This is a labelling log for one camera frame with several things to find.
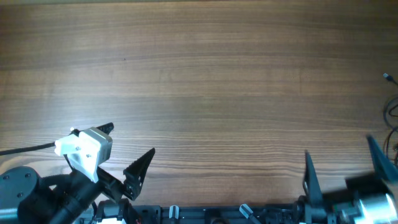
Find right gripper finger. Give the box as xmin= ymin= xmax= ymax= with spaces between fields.
xmin=366 ymin=135 xmax=397 ymax=183
xmin=303 ymin=151 xmax=323 ymax=205

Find left grey rail clip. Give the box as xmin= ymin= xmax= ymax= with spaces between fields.
xmin=169 ymin=205 xmax=180 ymax=220

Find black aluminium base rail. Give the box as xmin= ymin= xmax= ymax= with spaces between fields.
xmin=75 ymin=203 xmax=312 ymax=224

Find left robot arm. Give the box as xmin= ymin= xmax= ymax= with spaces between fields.
xmin=1 ymin=123 xmax=155 ymax=223

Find left camera black cable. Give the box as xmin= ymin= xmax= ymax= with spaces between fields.
xmin=0 ymin=141 xmax=57 ymax=156

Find right grey rail clip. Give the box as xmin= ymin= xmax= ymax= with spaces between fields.
xmin=239 ymin=203 xmax=254 ymax=219

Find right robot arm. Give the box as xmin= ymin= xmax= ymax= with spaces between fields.
xmin=292 ymin=135 xmax=397 ymax=223

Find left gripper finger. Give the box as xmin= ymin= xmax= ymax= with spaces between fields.
xmin=123 ymin=148 xmax=155 ymax=200
xmin=72 ymin=122 xmax=115 ymax=136

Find grey rail clip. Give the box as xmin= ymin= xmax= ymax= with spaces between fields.
xmin=169 ymin=205 xmax=180 ymax=220
xmin=239 ymin=203 xmax=254 ymax=219

